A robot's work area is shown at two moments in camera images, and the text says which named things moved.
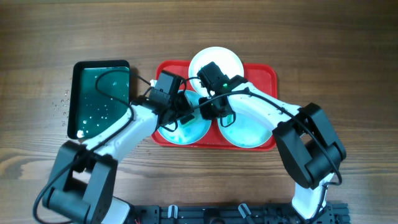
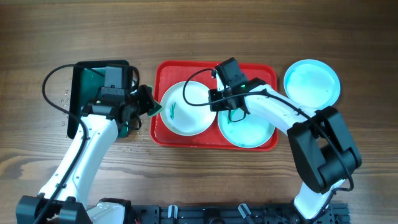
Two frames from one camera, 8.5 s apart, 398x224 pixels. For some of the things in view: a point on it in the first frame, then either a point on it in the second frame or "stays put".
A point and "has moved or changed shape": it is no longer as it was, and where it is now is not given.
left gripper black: [186, 106] to [147, 101]
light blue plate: [248, 130] stays put
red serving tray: [189, 119] stays put
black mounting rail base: [334, 213] stays put
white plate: [225, 59] to [182, 119]
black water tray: [98, 96] stays put
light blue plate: [189, 130] to [312, 84]
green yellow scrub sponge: [187, 119] has moved or changed shape
